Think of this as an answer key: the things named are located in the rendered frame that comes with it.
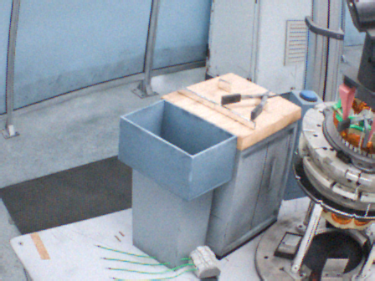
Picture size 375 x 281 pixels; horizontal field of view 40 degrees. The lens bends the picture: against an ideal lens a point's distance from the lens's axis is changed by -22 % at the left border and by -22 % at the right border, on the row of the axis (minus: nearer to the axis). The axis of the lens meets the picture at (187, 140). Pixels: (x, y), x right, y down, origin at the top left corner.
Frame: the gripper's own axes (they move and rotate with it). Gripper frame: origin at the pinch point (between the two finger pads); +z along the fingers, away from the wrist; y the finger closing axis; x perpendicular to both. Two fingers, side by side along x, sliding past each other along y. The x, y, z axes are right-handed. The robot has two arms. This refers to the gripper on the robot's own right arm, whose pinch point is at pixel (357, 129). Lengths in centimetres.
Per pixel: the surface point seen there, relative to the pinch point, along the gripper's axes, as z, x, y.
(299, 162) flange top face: 16.4, 6.2, -11.5
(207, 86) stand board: 15.0, 10.7, -36.2
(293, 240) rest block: 34.1, 7.3, -6.0
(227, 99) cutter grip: 11.6, 4.3, -28.1
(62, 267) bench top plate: 44, -28, -38
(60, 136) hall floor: 140, 104, -168
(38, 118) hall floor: 143, 108, -196
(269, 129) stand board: 13.8, 6.4, -19.7
